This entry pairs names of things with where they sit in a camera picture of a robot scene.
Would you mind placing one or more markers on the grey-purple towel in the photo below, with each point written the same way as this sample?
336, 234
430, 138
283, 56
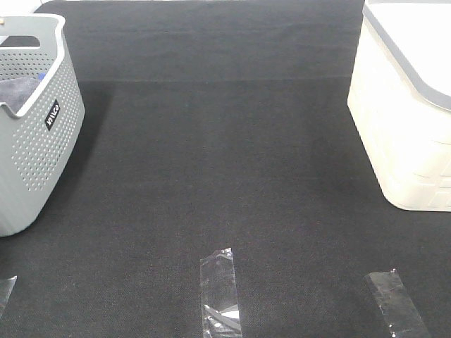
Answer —
15, 92

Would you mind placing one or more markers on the black felt table mat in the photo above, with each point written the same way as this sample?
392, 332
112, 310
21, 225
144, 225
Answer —
211, 125

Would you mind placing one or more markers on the centre clear tape strip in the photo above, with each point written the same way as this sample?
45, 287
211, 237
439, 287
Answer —
218, 295

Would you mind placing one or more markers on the clear tape strip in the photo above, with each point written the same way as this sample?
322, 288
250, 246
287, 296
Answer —
396, 306
6, 288
218, 295

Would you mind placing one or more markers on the grey perforated laundry basket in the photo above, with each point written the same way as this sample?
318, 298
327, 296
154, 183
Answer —
37, 141

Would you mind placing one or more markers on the white storage bin grey rim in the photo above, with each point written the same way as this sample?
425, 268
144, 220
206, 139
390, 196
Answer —
399, 99

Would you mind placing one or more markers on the right clear tape strip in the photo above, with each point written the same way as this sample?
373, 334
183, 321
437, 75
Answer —
396, 306

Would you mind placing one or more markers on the left clear tape strip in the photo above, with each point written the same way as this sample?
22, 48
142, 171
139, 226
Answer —
6, 288

